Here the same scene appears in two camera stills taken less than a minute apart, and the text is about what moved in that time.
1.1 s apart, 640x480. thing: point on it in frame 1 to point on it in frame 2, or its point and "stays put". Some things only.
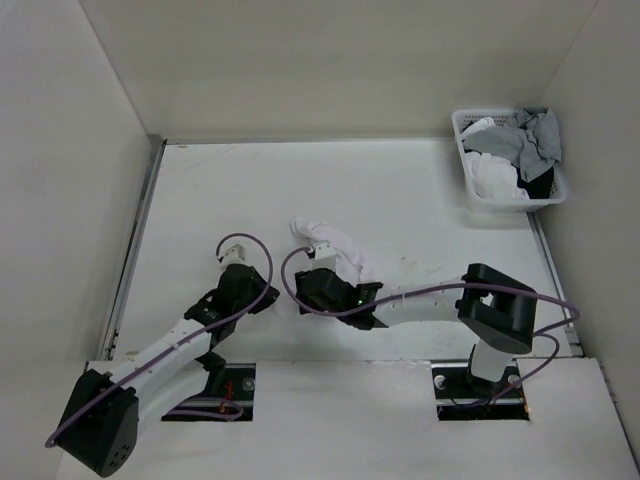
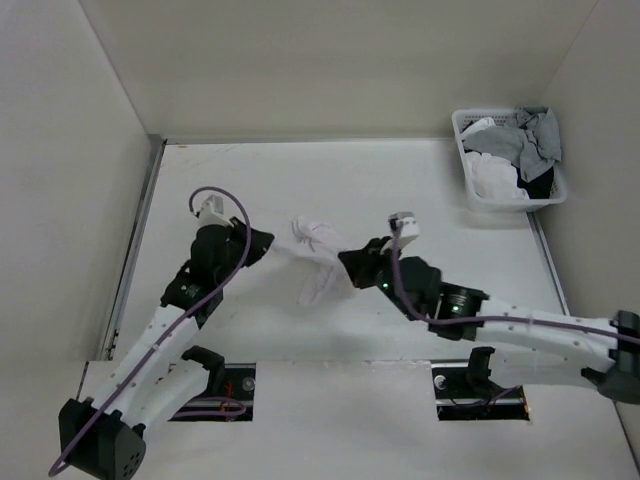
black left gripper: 258,282 to 259,243
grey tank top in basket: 531,141 stays put
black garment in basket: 539,187 stays put
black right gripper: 304,297 to 360,263
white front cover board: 377,421 stays put
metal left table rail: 154,157 stays put
